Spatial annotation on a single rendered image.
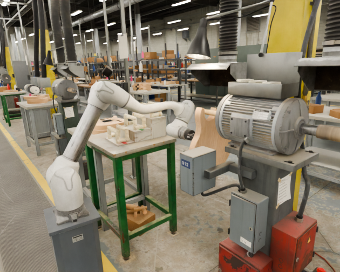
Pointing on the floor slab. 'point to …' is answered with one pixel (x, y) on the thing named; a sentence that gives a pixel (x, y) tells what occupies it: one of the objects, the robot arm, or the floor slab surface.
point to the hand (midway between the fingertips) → (209, 140)
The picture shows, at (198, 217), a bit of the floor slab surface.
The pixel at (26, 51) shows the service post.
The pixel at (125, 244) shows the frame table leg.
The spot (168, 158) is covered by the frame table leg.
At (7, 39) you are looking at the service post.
